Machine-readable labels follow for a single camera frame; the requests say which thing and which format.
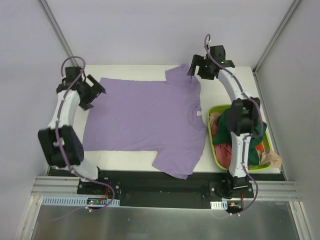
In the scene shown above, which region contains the purple t shirt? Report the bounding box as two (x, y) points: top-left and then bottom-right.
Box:
(82, 65), (207, 180)

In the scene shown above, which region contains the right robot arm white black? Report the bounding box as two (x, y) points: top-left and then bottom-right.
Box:
(187, 43), (263, 200)

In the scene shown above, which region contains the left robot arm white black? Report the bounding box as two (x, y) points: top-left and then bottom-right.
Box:
(37, 66), (106, 195)

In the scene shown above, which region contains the light pink t shirt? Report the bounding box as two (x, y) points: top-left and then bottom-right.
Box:
(208, 111), (221, 127)

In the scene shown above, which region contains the dark green t shirt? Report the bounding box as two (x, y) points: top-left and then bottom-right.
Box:
(216, 108), (267, 166)

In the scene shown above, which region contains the red pink t shirt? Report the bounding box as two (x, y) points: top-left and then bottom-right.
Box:
(211, 121), (232, 169)

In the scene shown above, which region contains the lime green plastic basket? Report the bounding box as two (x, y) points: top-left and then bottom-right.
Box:
(207, 104), (282, 173)

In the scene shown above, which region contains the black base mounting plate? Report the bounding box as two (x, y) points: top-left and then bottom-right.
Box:
(76, 168), (261, 208)

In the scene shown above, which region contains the beige t shirt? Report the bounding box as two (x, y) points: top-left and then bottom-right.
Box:
(257, 148), (282, 169)

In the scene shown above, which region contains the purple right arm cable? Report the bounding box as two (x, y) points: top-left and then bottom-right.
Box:
(204, 33), (267, 201)

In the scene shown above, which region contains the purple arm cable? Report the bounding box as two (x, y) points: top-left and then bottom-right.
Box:
(55, 55), (116, 201)
(204, 33), (267, 201)

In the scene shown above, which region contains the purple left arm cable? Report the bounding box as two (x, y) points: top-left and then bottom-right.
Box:
(55, 55), (116, 201)

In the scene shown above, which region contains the left aluminium frame post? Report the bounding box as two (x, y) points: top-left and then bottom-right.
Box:
(37, 0), (74, 57)

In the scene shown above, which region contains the aluminium frame post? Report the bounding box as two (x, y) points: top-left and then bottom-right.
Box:
(37, 0), (74, 57)
(251, 0), (303, 75)

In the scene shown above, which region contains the aluminium front rail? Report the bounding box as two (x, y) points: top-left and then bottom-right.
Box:
(31, 176), (302, 202)

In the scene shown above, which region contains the left white slotted cable duct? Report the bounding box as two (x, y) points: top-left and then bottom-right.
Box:
(42, 196), (120, 208)

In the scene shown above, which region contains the white slotted cable duct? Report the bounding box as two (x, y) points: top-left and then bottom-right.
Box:
(210, 200), (228, 210)
(42, 196), (120, 208)

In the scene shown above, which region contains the right aluminium frame post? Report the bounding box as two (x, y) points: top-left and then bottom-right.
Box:
(251, 0), (303, 75)

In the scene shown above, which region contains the right white slotted cable duct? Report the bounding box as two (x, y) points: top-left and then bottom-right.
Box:
(210, 200), (228, 210)

